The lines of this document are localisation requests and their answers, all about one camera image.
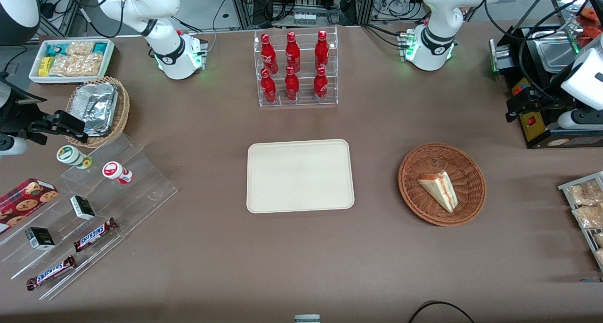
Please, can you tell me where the tray of packaged crackers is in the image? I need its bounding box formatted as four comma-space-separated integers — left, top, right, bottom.
557, 171, 603, 273

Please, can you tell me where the steel warmer pan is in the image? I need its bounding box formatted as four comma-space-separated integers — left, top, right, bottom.
536, 40, 579, 73

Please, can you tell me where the red lid yogurt cup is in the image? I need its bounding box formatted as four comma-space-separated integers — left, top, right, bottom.
102, 161, 133, 185

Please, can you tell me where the small black box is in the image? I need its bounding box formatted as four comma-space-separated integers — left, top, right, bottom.
69, 195, 97, 221
24, 226, 56, 251

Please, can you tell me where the clear rice cracker packet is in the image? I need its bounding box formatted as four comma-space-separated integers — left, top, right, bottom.
66, 41, 95, 56

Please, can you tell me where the aluminium frame rack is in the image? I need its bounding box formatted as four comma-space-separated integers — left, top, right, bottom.
225, 0, 378, 30

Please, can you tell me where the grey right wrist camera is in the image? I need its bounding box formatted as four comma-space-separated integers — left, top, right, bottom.
0, 135, 29, 157

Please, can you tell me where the cream plastic tray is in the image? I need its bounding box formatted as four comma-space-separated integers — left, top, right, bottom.
246, 139, 355, 214

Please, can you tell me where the green lid yogurt cup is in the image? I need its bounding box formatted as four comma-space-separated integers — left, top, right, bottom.
56, 145, 93, 170

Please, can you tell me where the light wicker basket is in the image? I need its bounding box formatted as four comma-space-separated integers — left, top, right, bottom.
65, 76, 130, 149

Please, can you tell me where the large clear cracker bag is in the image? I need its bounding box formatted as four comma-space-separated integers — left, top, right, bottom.
49, 53, 104, 77

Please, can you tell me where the clear acrylic bottle rack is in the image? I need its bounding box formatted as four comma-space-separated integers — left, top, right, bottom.
253, 26, 339, 108

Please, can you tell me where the white snack bin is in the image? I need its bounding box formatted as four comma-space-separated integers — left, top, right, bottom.
29, 39, 115, 85

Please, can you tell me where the black cable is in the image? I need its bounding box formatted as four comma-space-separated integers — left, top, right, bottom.
407, 300, 477, 323

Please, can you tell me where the triangle sandwich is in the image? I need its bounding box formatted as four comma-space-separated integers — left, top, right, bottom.
417, 170, 459, 214

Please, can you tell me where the brown Snickers bar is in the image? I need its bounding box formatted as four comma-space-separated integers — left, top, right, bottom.
73, 218, 118, 253
26, 255, 77, 291

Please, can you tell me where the brown wicker basket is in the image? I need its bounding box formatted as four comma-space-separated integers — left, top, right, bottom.
398, 143, 487, 227

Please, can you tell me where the clear acrylic stepped stand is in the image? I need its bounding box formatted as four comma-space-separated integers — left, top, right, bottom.
0, 133, 179, 301

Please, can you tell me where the silver foil tray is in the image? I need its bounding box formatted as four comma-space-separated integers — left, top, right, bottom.
70, 82, 119, 137

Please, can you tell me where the red cola bottle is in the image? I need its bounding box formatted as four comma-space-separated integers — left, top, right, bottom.
314, 30, 330, 71
285, 31, 302, 73
260, 33, 279, 75
284, 65, 300, 102
260, 68, 277, 104
313, 66, 329, 103

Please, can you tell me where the red cookie box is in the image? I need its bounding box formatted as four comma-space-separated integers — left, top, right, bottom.
0, 178, 59, 234

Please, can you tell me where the black food warmer appliance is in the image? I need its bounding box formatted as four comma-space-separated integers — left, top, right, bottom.
489, 0, 603, 149

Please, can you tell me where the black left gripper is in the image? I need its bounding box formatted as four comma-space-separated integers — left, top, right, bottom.
506, 87, 569, 124

